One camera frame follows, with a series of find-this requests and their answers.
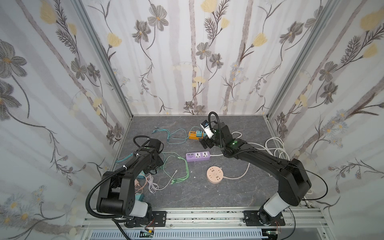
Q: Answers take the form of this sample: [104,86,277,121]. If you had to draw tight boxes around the purple power strip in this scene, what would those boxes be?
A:
[186,151,211,163]

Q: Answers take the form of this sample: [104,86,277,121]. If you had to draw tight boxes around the orange power strip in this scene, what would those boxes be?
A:
[189,133,205,140]

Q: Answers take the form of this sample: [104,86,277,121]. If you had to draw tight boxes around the pink round power strip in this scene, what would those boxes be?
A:
[207,166,224,184]

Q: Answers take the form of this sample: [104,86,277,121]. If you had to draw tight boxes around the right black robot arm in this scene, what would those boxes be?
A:
[200,112,312,226]

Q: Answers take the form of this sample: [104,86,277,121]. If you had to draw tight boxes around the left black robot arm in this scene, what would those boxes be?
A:
[85,136,164,224]

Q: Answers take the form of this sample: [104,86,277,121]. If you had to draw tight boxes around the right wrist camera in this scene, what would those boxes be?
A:
[201,120,215,139]

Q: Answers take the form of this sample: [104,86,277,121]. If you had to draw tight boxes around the teal multi-head charging cable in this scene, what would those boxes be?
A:
[115,127,190,164]

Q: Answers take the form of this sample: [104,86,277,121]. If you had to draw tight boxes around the white charging cable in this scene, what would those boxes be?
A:
[145,169,179,194]

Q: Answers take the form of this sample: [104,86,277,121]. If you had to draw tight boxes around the light green charging cable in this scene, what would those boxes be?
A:
[158,151,190,185]

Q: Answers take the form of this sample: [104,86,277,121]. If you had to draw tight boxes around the teal charger near rail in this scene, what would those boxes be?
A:
[135,194,144,202]

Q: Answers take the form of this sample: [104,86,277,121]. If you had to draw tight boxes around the white power cords bundle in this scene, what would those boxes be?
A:
[209,131,314,208]

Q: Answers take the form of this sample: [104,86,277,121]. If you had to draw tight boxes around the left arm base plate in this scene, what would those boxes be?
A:
[124,210,168,228]

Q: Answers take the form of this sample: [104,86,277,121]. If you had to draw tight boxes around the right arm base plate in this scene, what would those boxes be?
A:
[243,211,286,227]

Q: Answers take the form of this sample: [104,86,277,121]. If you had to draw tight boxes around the white slotted cable duct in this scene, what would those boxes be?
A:
[89,229,268,240]

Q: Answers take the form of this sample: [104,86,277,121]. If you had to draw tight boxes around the aluminium mounting rail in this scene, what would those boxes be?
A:
[80,206,328,232]

